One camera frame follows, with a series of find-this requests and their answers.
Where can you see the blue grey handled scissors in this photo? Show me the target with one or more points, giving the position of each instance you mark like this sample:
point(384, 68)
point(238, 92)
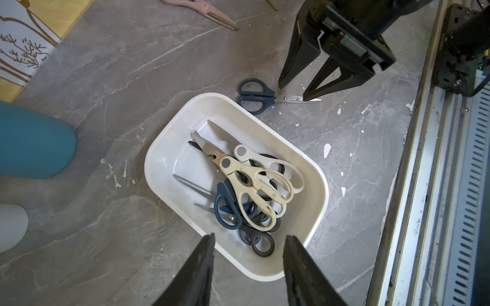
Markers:
point(229, 218)

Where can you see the white handled scissors front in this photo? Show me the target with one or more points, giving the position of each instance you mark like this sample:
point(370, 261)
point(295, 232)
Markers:
point(245, 155)

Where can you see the dark teal scissors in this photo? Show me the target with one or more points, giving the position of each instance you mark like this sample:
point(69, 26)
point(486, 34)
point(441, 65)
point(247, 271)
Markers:
point(266, 97)

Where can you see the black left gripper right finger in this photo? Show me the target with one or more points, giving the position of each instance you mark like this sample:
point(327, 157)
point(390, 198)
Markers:
point(306, 284)

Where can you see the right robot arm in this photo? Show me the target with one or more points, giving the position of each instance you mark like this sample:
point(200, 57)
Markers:
point(375, 17)

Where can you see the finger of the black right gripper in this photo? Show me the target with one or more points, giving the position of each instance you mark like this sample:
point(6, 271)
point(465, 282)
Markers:
point(335, 77)
point(304, 49)

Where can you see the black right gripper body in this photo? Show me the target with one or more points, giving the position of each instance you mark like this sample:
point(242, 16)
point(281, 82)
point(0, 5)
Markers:
point(342, 39)

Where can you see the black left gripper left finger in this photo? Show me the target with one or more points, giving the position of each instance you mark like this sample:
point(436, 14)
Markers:
point(192, 284)

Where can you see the pink scissors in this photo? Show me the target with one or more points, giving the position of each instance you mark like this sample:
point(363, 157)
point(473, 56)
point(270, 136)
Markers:
point(207, 10)

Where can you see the small teal scissors front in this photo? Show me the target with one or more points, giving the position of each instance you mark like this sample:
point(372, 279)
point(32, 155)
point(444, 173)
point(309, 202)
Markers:
point(223, 198)

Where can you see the black scissors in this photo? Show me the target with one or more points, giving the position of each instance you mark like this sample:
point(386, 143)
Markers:
point(262, 243)

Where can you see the cream white kitchen scissors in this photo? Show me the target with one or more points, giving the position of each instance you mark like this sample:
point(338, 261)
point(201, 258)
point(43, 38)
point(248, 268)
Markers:
point(247, 180)

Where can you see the teal cylindrical vase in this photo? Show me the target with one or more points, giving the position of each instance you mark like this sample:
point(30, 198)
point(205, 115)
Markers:
point(34, 145)

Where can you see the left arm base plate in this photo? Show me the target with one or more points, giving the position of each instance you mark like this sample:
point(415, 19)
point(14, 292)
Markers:
point(462, 61)

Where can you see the white plastic storage box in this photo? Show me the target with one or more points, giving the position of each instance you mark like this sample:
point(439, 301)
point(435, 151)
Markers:
point(171, 156)

